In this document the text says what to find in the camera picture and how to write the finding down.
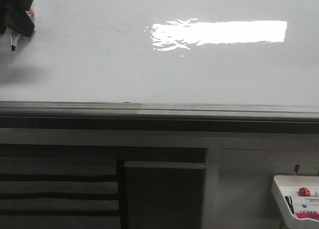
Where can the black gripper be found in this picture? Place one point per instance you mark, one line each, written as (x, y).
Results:
(13, 15)

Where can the white black whiteboard marker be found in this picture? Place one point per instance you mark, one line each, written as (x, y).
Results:
(14, 36)

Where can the white glossy whiteboard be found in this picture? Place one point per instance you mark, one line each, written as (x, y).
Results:
(243, 52)

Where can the pink whiteboard eraser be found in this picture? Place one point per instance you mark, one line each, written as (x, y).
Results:
(307, 216)

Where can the black striped grey cloth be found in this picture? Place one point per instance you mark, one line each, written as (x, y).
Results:
(59, 194)

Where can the dark grey panel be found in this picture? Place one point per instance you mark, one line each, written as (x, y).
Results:
(165, 195)

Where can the black tray hook left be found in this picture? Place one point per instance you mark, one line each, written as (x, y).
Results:
(296, 169)

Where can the black capped white marker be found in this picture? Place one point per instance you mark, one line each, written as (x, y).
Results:
(303, 205)

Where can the red capped marker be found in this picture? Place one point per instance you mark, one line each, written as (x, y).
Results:
(308, 192)

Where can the white plastic marker tray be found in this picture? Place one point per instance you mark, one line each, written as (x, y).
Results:
(285, 185)

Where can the grey whiteboard bottom rail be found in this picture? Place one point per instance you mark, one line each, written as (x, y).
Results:
(160, 117)

